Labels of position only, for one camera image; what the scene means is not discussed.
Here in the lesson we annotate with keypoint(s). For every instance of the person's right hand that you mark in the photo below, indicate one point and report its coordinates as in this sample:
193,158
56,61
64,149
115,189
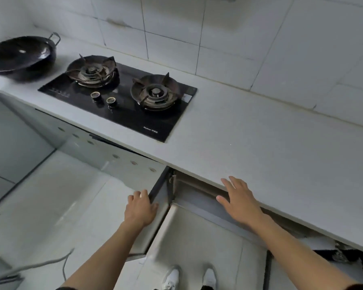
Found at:
241,203

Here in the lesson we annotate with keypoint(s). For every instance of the person's left hand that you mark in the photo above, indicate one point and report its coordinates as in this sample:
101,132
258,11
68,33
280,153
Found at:
140,209

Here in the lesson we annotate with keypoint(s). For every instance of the person's left thumb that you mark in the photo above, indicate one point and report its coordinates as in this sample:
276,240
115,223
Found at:
155,208

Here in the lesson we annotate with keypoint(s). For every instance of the person's right thumb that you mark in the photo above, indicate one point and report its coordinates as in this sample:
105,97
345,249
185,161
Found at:
222,201

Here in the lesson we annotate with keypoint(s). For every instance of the person's right middle finger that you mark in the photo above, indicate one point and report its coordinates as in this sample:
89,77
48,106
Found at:
237,181

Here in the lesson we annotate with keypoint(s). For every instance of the person's left forearm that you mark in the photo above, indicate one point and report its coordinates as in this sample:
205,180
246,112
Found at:
102,258

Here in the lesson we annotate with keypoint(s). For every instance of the person's right forearm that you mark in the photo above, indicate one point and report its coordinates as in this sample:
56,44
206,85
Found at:
293,256

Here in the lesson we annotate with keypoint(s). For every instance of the white shoe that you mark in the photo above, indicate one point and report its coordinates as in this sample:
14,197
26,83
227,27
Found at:
209,278
172,279

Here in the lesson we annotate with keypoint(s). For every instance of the grey vented cabinet panel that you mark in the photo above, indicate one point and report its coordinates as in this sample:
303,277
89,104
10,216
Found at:
87,141

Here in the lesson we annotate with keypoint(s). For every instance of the black glass gas hob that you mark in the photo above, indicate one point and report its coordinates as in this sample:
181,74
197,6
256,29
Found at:
124,110

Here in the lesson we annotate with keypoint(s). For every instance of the metal hob knob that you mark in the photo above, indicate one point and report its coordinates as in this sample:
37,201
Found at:
111,101
95,96

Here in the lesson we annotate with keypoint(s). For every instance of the round gas burner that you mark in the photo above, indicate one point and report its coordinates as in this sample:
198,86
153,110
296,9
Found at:
92,71
155,92

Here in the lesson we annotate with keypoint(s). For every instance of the metal door hinge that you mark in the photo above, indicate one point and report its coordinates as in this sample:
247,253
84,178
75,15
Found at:
340,253

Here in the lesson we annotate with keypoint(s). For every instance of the grey glossy cabinet door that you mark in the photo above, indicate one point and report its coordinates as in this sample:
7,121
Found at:
15,147

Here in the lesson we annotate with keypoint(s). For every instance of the black wok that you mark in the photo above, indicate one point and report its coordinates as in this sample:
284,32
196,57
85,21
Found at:
19,55

